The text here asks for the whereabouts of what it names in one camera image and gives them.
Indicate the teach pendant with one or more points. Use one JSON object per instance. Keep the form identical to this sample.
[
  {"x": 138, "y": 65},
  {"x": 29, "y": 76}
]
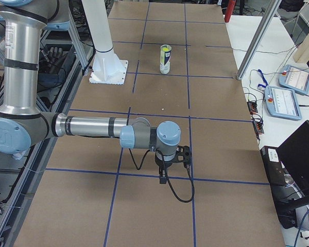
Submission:
[
  {"x": 295, "y": 78},
  {"x": 282, "y": 103}
]

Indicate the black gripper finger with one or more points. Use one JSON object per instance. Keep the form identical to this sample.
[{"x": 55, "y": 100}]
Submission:
[{"x": 162, "y": 176}]

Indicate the near teach pendant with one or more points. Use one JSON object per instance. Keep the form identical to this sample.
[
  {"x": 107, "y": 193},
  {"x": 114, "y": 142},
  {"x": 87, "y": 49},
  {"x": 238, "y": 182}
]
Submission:
[{"x": 282, "y": 103}]

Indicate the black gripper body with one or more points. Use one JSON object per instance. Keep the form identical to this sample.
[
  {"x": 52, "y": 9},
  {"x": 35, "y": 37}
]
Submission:
[{"x": 162, "y": 163}]

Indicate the black computer box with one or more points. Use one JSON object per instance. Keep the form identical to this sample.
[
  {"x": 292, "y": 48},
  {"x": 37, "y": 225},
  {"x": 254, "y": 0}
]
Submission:
[{"x": 290, "y": 204}]

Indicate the red fire extinguisher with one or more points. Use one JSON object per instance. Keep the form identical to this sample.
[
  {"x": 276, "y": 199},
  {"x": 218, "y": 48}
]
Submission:
[{"x": 229, "y": 10}]

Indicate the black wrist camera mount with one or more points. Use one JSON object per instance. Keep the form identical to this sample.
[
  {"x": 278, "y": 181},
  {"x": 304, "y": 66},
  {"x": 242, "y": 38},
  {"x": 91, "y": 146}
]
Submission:
[{"x": 183, "y": 155}]

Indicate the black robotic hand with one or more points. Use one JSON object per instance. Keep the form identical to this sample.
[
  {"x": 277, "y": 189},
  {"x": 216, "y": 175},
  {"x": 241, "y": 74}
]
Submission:
[{"x": 51, "y": 60}]

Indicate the far teach pendant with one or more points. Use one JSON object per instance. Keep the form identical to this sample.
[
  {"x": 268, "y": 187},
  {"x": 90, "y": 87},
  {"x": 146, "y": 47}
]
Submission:
[{"x": 295, "y": 78}]

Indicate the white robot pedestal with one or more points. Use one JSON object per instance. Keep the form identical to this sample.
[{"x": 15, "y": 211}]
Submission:
[{"x": 107, "y": 68}]

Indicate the aluminium frame post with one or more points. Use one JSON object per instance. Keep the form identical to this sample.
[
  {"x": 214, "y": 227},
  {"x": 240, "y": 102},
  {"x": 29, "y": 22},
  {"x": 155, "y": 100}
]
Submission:
[{"x": 261, "y": 29}]

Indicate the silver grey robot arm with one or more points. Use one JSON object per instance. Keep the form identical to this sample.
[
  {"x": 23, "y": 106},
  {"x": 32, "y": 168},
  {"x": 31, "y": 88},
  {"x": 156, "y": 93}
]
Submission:
[{"x": 22, "y": 125}]

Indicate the clear tennis ball can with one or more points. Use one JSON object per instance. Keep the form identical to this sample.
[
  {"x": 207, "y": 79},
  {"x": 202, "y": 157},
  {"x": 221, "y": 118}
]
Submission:
[{"x": 165, "y": 61}]

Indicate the orange black connector board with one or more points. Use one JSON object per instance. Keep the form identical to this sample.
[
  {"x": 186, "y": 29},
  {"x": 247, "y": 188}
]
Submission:
[{"x": 252, "y": 106}]

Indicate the wooden plank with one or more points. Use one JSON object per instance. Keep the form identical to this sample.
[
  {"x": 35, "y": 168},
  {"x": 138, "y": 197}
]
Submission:
[{"x": 307, "y": 38}]

